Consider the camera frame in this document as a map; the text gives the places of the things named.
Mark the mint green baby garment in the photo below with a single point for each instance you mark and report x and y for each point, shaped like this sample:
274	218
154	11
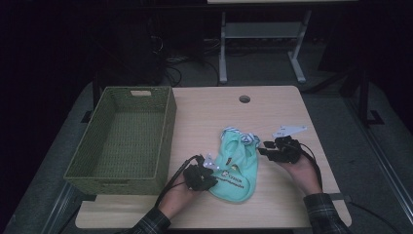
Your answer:
238	169

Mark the metal floor rail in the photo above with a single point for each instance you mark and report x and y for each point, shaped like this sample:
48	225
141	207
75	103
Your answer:
60	208
383	162

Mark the green woven basket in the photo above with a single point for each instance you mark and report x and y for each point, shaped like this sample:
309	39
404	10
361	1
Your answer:
130	136

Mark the grey tape strip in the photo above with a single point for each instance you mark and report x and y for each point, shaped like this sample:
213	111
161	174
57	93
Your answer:
342	197

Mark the dark metal stand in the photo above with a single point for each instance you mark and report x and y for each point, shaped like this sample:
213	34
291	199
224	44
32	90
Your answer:
364	97

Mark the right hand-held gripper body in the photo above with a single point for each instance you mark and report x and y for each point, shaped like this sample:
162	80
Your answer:
287	151

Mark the person's left hand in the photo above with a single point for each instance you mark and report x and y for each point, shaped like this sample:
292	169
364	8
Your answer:
177	200

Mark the grey metal table frame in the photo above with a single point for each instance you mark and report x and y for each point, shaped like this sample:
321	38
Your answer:
259	30

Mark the person's right hand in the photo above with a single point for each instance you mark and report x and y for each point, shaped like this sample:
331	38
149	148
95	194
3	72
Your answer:
307	177

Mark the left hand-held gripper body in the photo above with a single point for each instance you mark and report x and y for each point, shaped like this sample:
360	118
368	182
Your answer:
195	177

